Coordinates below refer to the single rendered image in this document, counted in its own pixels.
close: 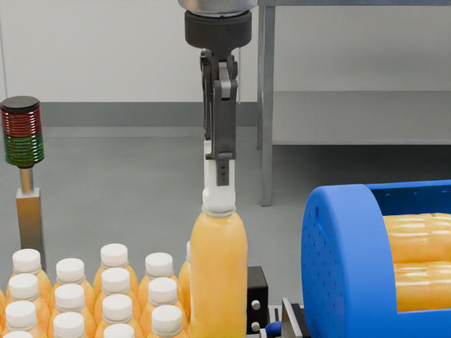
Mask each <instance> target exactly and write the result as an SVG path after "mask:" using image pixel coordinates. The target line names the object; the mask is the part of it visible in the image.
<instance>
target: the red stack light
mask: <svg viewBox="0 0 451 338"><path fill-rule="evenodd" d="M0 112H1V125H2V132H3V133H4V134H5V135H8V136H10V137H28V136H32V135H36V134H37V133H40V132H41V131H42V114H41V106H39V107H38V108H37V109H36V110H34V111H31V112H28V113H8V112H5V111H4V110H2V109H0Z"/></svg>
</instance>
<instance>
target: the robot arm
mask: <svg viewBox="0 0 451 338"><path fill-rule="evenodd" d="M178 3H179V5H180V6H181V7H182V8H183V9H186V12H185V40H186V42H187V43H188V44H189V45H190V46H192V47H195V48H199V49H202V50H201V55H200V57H199V65H200V68H201V84H202V87H203V128H204V129H205V133H204V136H205V139H206V140H205V141H204V182H205V188H207V187H209V210H210V211H227V210H234V160H235V159H236V97H237V88H238V82H237V80H236V77H237V75H238V62H237V61H235V59H234V55H233V54H232V50H234V49H236V48H241V47H244V46H246V45H247V44H249V43H250V41H251V39H252V12H251V11H250V9H252V8H254V7H255V6H256V5H257V4H258V0H178ZM207 139H209V140H207Z"/></svg>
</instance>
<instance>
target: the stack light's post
mask: <svg viewBox="0 0 451 338"><path fill-rule="evenodd" d="M34 190H35V193H34V194H29V195H24V194H22V193H21V189H20V188H19V189H18V190H17V195H16V203H17V217H18V225H19V238H20V245H21V250H23V249H34V250H36V251H38V252H39V254H40V264H41V265H42V270H43V271H44V272H45V273H46V274H47V267H46V251H45V243H44V227H43V218H42V203H41V194H40V188H34Z"/></svg>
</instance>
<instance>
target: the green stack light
mask: <svg viewBox="0 0 451 338"><path fill-rule="evenodd" d="M3 146H4V153H5V161H6V162H7V163H8V164H11V165H14V166H31V165H34V164H37V163H39V162H41V161H42V160H43V159H44V158H45V155H44V138H43V130H42V131H41V132H40V133H37V134H36V135H32V136H28V137H10V136H8V135H5V134H4V133H3Z"/></svg>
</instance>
